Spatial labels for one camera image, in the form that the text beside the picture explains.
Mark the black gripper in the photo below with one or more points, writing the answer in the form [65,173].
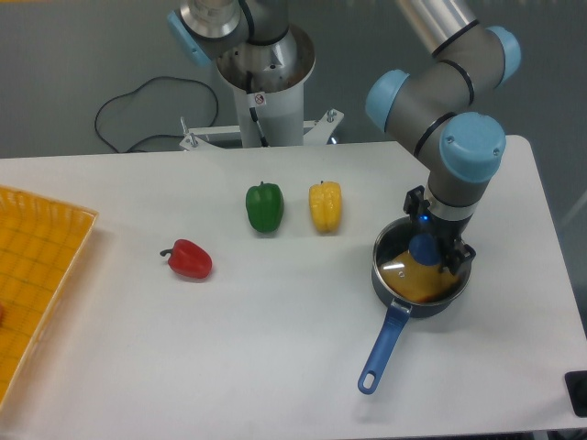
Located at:
[436,240]

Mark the glass pot lid blue knob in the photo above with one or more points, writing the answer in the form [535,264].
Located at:
[392,241]

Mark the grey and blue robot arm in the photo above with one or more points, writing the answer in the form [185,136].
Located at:
[429,115]

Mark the yellow bread slice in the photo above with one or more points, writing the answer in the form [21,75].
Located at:
[416,282]

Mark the yellow bell pepper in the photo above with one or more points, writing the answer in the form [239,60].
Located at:
[325,204]

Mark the black object at table edge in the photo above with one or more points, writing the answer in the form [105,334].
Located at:
[576,386]

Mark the green bell pepper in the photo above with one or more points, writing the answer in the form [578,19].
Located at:
[265,207]

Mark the red bell pepper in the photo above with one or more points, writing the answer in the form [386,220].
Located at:
[187,259]

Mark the yellow plastic basket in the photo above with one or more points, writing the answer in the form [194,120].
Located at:
[41,238]

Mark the dark pot with blue handle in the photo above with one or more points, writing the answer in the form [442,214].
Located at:
[394,322]

